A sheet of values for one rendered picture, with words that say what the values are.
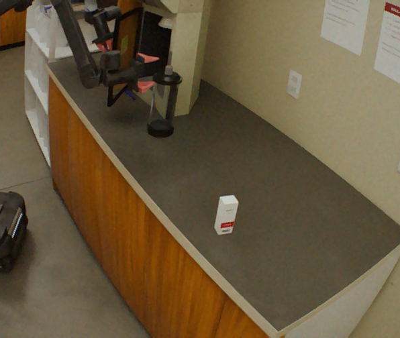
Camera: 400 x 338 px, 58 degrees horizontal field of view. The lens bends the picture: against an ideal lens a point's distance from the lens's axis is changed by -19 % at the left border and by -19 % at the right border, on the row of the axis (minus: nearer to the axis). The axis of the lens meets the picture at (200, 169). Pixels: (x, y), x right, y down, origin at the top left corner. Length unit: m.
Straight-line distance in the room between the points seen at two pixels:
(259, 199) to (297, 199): 0.14
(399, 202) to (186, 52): 1.02
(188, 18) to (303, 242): 0.93
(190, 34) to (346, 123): 0.69
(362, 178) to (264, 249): 0.57
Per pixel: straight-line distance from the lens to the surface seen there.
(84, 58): 1.43
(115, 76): 1.43
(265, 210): 1.33
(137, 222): 1.53
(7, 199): 2.52
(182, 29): 1.64
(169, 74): 1.54
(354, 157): 1.60
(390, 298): 1.69
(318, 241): 1.27
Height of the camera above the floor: 1.72
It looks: 32 degrees down
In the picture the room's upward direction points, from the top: 8 degrees clockwise
